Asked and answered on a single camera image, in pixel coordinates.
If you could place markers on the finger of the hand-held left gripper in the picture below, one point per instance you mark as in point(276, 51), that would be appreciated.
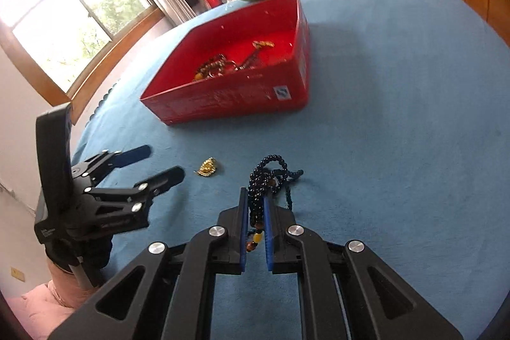
point(169, 176)
point(135, 153)

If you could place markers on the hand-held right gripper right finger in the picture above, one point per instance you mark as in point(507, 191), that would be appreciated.
point(269, 240)

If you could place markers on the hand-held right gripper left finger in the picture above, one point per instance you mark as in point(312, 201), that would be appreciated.
point(243, 236)

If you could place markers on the small gold figure charm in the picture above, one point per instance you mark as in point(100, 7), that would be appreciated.
point(206, 168)

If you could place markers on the red box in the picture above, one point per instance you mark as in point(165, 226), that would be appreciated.
point(223, 101)

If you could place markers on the person's left forearm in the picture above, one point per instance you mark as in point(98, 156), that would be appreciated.
point(63, 284)

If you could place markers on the person's left hand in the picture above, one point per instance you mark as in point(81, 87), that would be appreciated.
point(95, 252)

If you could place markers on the pink cloth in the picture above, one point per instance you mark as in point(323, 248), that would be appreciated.
point(36, 308)

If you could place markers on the wooden framed window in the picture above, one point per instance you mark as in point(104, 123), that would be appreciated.
point(51, 5)

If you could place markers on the blue tablecloth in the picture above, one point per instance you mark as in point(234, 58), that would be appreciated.
point(378, 105)

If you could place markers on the wall outlet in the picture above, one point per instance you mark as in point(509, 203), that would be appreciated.
point(16, 273)

